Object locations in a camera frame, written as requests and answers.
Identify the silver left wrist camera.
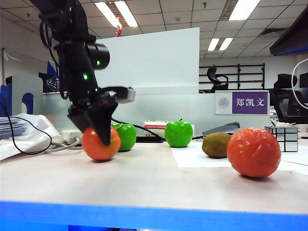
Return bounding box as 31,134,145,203
100,86,136,103

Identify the red hanging ornament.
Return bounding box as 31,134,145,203
115,17,123,38

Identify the white power adapter box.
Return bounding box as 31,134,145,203
61,129,84,145

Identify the grey white cable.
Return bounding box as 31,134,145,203
45,137,84,154

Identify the smooth orange fruit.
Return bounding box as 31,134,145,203
81,125,121,161

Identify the double tube ceiling light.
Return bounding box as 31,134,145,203
94,1,138,28
207,37,234,52

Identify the white board panel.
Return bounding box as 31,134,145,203
93,27,200,96

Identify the frosted glass desk partition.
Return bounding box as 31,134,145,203
42,92,270,142

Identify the grey stapler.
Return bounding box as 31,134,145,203
202,122,241,139

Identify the blue edge strip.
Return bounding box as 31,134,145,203
0,201,308,231

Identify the white plastic bag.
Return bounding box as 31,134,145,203
0,113,62,161

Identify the white paper sheet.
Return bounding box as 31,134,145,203
170,141,308,175

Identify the wide ceiling light panel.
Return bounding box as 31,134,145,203
228,0,262,22

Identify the large wrinkled orange fruit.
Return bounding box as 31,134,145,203
226,127,282,178

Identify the silver mirror puzzle cube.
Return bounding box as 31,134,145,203
264,126,298,153

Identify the clear plastic bottle red label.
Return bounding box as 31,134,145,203
143,119,169,131

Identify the thin black cable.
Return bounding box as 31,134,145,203
0,102,52,155

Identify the blue desk flag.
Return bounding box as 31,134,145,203
47,60,60,93

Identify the brown kiwi fruit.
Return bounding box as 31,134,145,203
201,132,232,159

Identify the stack of papers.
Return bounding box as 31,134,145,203
0,117,27,140

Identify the black shelf rack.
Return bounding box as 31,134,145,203
198,63,266,94

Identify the white cable loop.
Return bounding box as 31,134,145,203
290,58,308,111

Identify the green toy apple with stem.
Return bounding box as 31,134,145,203
164,118,193,148

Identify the purple white name plate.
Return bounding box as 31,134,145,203
214,90,270,116

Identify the black mesh office chair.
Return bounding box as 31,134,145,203
268,73,308,125

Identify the blue file holder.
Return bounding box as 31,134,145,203
0,84,34,116

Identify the grey metal bookend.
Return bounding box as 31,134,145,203
11,73,44,116

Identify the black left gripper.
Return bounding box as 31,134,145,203
67,92,119,147

